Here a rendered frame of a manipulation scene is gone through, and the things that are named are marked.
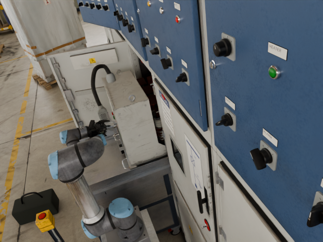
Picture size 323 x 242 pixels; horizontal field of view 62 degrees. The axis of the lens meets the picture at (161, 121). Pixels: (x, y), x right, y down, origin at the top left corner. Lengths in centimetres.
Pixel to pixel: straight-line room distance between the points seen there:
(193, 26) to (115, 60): 148
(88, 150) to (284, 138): 89
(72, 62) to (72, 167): 116
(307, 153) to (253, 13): 24
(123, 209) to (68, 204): 177
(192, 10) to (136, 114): 106
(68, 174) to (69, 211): 187
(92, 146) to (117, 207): 39
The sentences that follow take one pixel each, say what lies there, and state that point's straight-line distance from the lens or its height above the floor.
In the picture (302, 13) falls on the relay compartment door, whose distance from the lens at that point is 41.
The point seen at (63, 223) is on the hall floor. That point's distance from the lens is 304.
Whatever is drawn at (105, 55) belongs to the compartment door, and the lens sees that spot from 215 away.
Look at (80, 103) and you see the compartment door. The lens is 242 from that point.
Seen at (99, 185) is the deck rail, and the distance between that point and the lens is 192.
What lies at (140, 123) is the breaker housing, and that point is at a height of 123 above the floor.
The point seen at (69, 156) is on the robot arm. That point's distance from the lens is 123.
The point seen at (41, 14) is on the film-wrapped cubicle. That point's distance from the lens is 567.
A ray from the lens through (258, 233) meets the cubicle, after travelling 82.
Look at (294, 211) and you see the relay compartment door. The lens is 59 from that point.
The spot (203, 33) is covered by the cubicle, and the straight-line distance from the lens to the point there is 74.
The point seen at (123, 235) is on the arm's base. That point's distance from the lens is 160.
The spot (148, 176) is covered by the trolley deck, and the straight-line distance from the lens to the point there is 192.
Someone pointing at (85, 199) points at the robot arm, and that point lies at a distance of 137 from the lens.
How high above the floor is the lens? 220
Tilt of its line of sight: 35 degrees down
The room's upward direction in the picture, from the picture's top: 11 degrees counter-clockwise
